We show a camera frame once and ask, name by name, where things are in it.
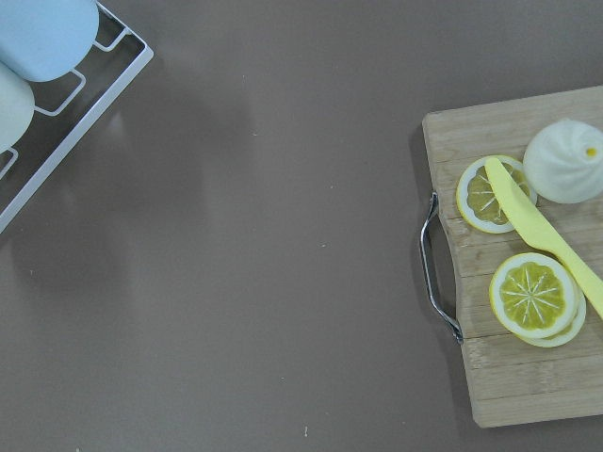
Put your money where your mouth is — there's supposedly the lemon slice near bun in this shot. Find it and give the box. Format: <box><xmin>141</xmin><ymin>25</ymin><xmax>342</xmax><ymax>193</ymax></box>
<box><xmin>456</xmin><ymin>155</ymin><xmax>537</xmax><ymax>234</ymax></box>

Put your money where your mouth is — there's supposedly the yellow plastic knife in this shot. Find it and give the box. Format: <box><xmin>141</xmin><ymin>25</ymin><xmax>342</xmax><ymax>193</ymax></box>
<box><xmin>484</xmin><ymin>157</ymin><xmax>602</xmax><ymax>317</ymax></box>

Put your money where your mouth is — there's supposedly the wooden cutting board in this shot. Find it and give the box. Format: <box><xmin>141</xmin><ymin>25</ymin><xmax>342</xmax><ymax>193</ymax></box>
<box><xmin>422</xmin><ymin>87</ymin><xmax>602</xmax><ymax>428</ymax></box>

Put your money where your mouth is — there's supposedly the white steamed bun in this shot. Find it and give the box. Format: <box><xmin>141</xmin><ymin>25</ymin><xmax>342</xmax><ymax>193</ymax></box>
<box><xmin>523</xmin><ymin>119</ymin><xmax>602</xmax><ymax>203</ymax></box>

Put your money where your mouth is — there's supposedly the bottom stacked lemon slice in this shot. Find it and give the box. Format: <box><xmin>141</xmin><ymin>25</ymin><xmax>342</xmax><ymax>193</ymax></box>
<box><xmin>517</xmin><ymin>285</ymin><xmax>587</xmax><ymax>348</ymax></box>

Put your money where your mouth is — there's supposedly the pale green cup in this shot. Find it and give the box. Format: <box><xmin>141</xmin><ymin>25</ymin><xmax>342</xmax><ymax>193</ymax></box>
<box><xmin>0</xmin><ymin>63</ymin><xmax>35</xmax><ymax>152</ymax></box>

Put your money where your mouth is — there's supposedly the light blue cup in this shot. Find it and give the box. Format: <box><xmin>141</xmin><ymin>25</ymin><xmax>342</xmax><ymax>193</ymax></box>
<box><xmin>1</xmin><ymin>0</ymin><xmax>100</xmax><ymax>82</ymax></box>

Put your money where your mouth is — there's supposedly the metal cutting board handle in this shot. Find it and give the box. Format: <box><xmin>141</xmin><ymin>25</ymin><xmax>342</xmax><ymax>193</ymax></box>
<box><xmin>418</xmin><ymin>191</ymin><xmax>464</xmax><ymax>345</ymax></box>

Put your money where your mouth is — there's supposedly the white wire dish rack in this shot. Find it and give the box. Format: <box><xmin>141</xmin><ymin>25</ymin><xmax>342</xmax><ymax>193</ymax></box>
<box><xmin>1</xmin><ymin>1</ymin><xmax>154</xmax><ymax>227</ymax></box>

